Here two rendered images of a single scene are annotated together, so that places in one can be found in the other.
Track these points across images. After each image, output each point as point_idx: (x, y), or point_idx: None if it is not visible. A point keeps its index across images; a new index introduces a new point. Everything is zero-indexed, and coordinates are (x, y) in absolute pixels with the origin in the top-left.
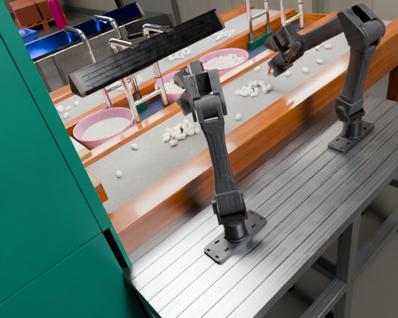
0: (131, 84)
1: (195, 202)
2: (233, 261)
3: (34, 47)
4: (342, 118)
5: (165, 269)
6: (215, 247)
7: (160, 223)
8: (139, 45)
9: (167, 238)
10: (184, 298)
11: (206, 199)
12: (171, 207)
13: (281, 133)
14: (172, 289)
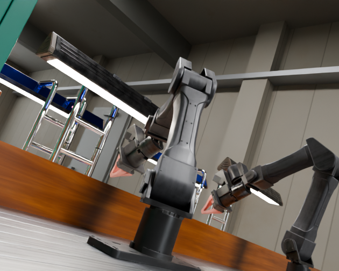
0: (56, 161)
1: (89, 223)
2: (141, 266)
3: (5, 67)
4: (290, 254)
5: (1, 218)
6: (113, 243)
7: (30, 194)
8: (120, 78)
9: (26, 215)
10: (19, 239)
11: (104, 233)
12: (61, 189)
13: (210, 251)
14: (0, 227)
